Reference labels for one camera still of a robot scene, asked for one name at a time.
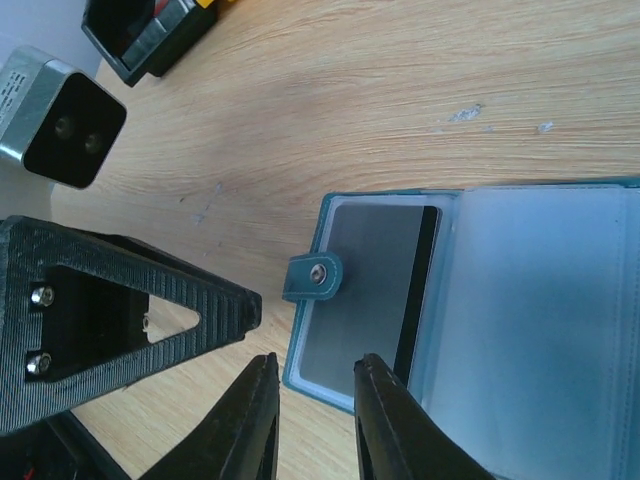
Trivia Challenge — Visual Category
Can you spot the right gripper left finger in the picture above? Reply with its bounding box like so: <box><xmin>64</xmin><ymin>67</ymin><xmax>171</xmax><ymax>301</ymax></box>
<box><xmin>142</xmin><ymin>353</ymin><xmax>280</xmax><ymax>480</ymax></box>

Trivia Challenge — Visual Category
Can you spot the grey card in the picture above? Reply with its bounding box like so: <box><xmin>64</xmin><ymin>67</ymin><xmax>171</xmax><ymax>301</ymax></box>
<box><xmin>299</xmin><ymin>204</ymin><xmax>440</xmax><ymax>396</ymax></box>

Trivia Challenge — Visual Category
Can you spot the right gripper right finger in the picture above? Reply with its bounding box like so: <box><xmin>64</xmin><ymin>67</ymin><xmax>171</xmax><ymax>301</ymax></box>
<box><xmin>354</xmin><ymin>354</ymin><xmax>493</xmax><ymax>479</ymax></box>

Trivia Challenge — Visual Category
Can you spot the yellow bin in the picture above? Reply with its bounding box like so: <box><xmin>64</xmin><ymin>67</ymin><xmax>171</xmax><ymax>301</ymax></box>
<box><xmin>195</xmin><ymin>0</ymin><xmax>235</xmax><ymax>9</ymax></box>

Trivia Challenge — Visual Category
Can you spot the left black bin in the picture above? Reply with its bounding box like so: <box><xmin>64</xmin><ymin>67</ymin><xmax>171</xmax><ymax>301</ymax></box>
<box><xmin>81</xmin><ymin>0</ymin><xmax>219</xmax><ymax>87</ymax></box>

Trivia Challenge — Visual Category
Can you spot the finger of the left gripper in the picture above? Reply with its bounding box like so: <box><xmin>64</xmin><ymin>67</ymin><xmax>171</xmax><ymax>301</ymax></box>
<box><xmin>1</xmin><ymin>216</ymin><xmax>262</xmax><ymax>436</ymax></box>

